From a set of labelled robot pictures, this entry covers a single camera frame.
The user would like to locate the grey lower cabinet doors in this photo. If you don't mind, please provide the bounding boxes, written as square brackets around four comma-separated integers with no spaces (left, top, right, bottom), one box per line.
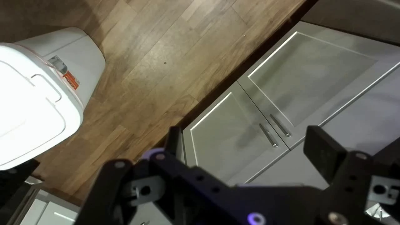
[181,21,400,187]

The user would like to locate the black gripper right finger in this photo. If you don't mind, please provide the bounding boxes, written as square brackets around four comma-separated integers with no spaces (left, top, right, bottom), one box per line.
[304,126,400,225]

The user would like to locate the white plastic trash bin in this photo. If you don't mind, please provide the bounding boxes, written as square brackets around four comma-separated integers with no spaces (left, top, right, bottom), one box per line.
[0,27,105,169]

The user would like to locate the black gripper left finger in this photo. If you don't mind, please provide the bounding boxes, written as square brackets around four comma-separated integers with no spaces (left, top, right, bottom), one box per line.
[74,126,218,225]

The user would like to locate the silver cabinet door handle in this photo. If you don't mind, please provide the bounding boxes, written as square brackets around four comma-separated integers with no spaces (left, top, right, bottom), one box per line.
[259,123,278,147]

